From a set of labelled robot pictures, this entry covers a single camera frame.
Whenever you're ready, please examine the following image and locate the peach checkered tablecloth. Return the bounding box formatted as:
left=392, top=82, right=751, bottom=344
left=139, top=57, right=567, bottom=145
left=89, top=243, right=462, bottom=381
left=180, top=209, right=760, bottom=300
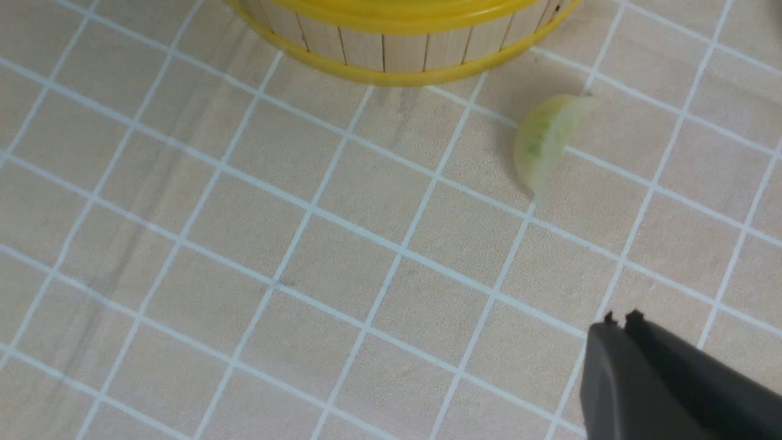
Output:
left=2, top=1, right=780, bottom=439

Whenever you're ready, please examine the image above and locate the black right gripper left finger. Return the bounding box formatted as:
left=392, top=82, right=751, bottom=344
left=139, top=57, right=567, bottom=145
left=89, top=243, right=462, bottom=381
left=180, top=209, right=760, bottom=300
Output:
left=579, top=312, right=716, bottom=439

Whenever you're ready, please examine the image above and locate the bamboo steamer tray yellow rim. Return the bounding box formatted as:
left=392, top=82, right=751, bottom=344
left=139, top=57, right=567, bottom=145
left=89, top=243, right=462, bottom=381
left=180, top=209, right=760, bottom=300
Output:
left=231, top=1, right=578, bottom=87

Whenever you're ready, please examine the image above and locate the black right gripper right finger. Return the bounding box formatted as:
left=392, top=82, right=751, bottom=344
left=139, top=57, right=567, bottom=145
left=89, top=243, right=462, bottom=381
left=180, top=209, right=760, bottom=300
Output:
left=624, top=309, right=780, bottom=439

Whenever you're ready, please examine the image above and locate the green tinted dumpling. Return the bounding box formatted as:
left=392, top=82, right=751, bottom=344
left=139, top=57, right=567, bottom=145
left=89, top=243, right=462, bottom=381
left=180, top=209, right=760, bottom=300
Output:
left=512, top=94, right=599, bottom=197

